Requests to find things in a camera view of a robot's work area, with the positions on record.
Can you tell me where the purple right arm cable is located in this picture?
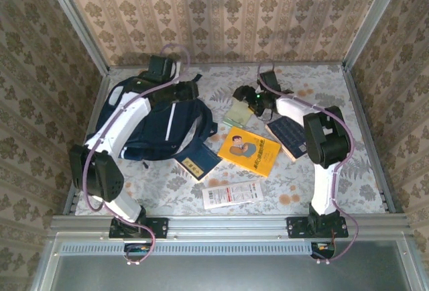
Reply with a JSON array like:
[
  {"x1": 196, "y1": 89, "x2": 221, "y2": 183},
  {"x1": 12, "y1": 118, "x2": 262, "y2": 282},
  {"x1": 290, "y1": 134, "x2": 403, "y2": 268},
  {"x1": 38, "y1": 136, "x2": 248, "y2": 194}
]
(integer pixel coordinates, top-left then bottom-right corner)
[{"x1": 256, "y1": 62, "x2": 362, "y2": 266}]

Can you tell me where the yellow cartoon cover book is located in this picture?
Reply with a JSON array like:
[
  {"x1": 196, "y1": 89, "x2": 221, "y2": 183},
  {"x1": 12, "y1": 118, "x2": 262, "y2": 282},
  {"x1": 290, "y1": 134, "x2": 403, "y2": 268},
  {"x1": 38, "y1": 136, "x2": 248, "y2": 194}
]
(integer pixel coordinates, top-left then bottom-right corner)
[{"x1": 217, "y1": 125, "x2": 282, "y2": 178}]

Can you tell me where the navy blue student backpack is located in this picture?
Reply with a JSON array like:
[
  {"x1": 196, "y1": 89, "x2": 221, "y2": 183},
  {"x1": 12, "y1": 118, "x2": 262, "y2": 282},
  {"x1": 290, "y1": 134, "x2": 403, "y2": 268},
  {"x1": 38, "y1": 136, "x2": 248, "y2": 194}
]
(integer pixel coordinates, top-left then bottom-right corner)
[{"x1": 85, "y1": 74, "x2": 219, "y2": 171}]

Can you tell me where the floral tablecloth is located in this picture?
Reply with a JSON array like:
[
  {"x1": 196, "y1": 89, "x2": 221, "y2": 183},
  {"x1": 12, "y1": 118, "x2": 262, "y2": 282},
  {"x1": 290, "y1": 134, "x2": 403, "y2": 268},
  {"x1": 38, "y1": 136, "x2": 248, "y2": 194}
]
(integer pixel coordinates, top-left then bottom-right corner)
[{"x1": 75, "y1": 64, "x2": 388, "y2": 217}]

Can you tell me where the grey slotted cable duct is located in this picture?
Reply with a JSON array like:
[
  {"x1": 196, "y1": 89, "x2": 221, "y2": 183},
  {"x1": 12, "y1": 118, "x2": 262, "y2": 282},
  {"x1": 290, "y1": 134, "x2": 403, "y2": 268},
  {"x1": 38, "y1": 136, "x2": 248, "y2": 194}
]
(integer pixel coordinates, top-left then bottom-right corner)
[{"x1": 60, "y1": 241, "x2": 314, "y2": 255}]

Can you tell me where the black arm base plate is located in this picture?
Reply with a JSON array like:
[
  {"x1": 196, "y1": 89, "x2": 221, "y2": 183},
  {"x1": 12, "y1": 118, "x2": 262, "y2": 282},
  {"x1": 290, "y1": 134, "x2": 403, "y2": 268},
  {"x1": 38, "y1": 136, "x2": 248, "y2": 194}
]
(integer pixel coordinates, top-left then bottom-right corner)
[
  {"x1": 109, "y1": 216, "x2": 170, "y2": 240},
  {"x1": 286, "y1": 216, "x2": 349, "y2": 240}
]

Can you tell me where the white red stationery packet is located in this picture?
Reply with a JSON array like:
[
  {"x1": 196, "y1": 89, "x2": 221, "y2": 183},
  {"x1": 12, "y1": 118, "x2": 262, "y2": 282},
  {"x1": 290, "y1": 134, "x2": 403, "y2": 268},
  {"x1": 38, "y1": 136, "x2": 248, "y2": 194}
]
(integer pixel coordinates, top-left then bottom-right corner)
[{"x1": 202, "y1": 179, "x2": 261, "y2": 210}]

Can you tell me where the pale green notepad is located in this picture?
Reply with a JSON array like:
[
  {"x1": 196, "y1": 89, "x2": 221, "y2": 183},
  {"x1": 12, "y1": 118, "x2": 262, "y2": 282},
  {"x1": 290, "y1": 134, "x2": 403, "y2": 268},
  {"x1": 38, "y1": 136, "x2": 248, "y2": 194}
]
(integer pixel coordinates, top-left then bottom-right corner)
[{"x1": 223, "y1": 101, "x2": 253, "y2": 128}]

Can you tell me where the navy book white print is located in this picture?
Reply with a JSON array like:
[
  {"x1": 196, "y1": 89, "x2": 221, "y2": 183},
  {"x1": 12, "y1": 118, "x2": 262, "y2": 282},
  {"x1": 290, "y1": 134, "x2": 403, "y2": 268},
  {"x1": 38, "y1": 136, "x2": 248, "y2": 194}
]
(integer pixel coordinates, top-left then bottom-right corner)
[{"x1": 265, "y1": 115, "x2": 314, "y2": 163}]

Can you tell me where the grey metal cabinet top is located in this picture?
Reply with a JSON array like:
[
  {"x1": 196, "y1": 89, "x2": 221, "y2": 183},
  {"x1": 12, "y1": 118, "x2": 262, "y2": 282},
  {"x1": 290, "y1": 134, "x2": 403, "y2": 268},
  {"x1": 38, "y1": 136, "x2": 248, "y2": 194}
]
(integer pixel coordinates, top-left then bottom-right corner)
[{"x1": 32, "y1": 232, "x2": 429, "y2": 291}]

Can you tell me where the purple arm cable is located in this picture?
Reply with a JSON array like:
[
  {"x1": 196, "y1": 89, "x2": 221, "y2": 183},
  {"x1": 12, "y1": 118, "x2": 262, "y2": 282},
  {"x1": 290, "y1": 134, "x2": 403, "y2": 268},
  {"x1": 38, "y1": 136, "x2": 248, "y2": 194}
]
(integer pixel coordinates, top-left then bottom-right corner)
[
  {"x1": 256, "y1": 62, "x2": 362, "y2": 266},
  {"x1": 82, "y1": 43, "x2": 192, "y2": 267}
]

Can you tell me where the navy book gold title label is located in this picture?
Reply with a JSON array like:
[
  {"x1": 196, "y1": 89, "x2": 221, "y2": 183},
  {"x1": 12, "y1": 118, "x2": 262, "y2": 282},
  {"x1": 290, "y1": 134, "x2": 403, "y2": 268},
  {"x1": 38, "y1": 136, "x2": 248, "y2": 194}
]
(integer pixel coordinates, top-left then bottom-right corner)
[{"x1": 174, "y1": 139, "x2": 223, "y2": 182}]

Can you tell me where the aluminium mounting rail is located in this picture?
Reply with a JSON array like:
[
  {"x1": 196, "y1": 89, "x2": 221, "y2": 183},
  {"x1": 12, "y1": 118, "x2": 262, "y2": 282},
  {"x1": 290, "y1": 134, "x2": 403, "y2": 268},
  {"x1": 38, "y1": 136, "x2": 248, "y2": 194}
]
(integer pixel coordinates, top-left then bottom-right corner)
[{"x1": 50, "y1": 215, "x2": 412, "y2": 238}]

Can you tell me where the aluminium frame post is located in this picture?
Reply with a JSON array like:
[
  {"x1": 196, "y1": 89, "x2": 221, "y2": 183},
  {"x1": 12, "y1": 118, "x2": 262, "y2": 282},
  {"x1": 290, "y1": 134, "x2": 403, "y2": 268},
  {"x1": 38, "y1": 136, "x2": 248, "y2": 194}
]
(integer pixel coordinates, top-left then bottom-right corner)
[
  {"x1": 39, "y1": 0, "x2": 111, "y2": 74},
  {"x1": 342, "y1": 0, "x2": 410, "y2": 70}
]

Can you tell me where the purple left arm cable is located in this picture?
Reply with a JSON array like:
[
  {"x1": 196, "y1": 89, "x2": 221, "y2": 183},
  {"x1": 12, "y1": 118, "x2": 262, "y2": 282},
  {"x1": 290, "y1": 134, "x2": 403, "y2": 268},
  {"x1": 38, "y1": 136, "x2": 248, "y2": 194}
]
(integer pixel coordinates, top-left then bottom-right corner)
[{"x1": 82, "y1": 43, "x2": 192, "y2": 267}]

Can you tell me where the aluminium frame rail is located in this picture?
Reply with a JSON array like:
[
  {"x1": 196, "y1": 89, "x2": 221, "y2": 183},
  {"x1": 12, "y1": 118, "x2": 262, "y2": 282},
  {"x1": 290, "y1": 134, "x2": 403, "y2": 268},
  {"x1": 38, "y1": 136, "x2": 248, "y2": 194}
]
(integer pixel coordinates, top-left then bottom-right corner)
[
  {"x1": 107, "y1": 61, "x2": 346, "y2": 69},
  {"x1": 341, "y1": 66, "x2": 403, "y2": 213},
  {"x1": 63, "y1": 69, "x2": 111, "y2": 217}
]

